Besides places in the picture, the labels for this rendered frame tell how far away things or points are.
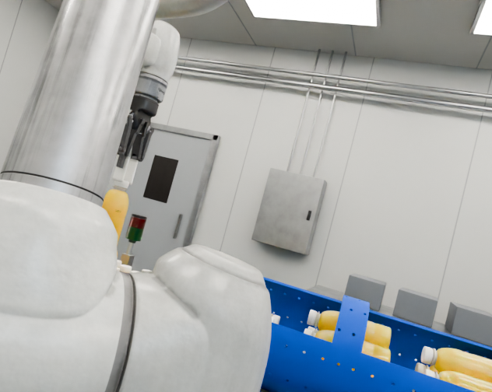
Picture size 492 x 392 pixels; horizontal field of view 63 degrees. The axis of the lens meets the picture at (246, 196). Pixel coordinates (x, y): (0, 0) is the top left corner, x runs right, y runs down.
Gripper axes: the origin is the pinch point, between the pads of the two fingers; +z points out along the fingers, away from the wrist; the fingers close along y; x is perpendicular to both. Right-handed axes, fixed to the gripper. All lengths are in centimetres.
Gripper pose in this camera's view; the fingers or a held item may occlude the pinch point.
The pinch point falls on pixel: (125, 170)
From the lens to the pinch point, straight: 114.1
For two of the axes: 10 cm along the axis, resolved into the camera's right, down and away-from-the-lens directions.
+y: 2.6, 1.2, 9.6
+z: -2.6, 9.6, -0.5
